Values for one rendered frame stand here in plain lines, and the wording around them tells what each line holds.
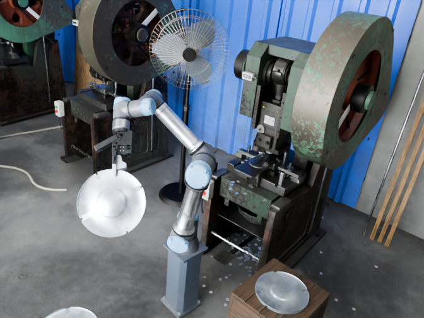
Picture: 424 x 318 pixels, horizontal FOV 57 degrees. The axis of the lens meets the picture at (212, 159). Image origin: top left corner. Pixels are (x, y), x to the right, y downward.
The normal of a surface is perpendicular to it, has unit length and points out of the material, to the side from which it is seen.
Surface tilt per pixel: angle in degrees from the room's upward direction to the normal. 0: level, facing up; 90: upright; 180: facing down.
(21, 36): 90
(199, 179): 83
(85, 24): 80
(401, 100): 90
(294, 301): 0
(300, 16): 90
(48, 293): 0
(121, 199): 54
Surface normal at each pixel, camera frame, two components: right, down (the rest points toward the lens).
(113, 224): 0.05, -0.15
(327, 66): -0.51, -0.15
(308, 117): -0.64, 0.37
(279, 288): 0.09, -0.88
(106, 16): 0.75, 0.37
